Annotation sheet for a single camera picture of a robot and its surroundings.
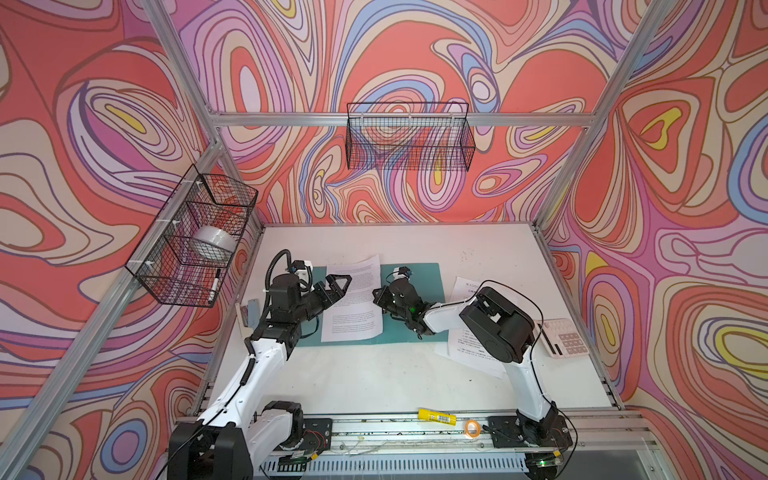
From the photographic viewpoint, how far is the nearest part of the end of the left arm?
0.62 m

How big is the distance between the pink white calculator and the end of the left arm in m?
0.63

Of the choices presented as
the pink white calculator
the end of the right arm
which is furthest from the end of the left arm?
the pink white calculator

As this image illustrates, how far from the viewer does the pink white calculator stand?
34.1 inches
